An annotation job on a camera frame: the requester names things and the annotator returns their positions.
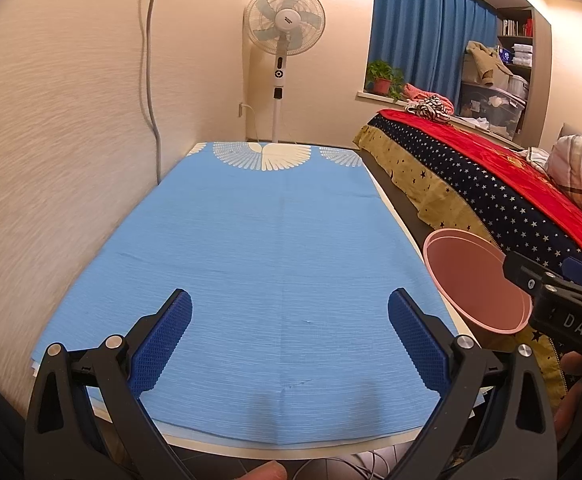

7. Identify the pink plastic bin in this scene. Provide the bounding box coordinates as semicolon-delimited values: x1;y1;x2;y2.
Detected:
422;228;534;333

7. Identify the pink cloth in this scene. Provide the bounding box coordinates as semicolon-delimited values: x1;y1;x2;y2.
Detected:
402;83;456;113

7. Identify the plaid pillow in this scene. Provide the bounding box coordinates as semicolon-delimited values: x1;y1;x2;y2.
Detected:
543;132;582;231

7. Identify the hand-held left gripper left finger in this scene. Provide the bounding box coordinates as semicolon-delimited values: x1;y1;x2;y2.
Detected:
23;288;194;480

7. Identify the khaki coat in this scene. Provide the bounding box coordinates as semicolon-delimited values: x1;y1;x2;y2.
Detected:
463;40;514;86

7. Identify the potted green plant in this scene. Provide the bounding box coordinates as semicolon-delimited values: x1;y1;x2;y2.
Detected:
365;60;406;100

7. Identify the wooden bookshelf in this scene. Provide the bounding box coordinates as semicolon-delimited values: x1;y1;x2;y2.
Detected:
496;7;536;136

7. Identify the blue curtain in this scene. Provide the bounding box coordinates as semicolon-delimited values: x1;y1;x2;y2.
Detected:
367;0;499;106

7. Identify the large clear storage box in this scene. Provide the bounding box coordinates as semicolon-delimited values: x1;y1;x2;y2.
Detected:
458;80;528;136

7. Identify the grey wall cable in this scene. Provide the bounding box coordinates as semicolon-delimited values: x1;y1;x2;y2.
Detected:
141;0;164;185

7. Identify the row of books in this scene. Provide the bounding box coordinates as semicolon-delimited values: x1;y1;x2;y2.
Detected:
501;19;534;37

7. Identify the red blanket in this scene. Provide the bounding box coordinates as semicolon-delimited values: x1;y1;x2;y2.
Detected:
380;108;582;256

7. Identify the person's left hand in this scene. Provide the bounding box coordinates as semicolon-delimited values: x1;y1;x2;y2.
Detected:
243;462;288;480

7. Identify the person's right hand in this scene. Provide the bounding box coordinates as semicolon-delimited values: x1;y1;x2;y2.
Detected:
555;351;582;441

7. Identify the white window sill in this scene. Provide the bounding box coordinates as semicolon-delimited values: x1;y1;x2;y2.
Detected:
356;91;406;103

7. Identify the blue patterned tablecloth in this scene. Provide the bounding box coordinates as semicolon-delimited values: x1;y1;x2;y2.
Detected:
31;141;489;448

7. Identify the white standing fan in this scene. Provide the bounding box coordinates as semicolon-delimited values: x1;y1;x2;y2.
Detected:
243;0;326;145

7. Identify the black white striped cloth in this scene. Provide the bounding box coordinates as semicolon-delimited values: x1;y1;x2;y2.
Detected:
405;98;452;123

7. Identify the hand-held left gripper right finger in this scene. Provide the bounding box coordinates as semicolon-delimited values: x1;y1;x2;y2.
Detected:
387;287;558;480

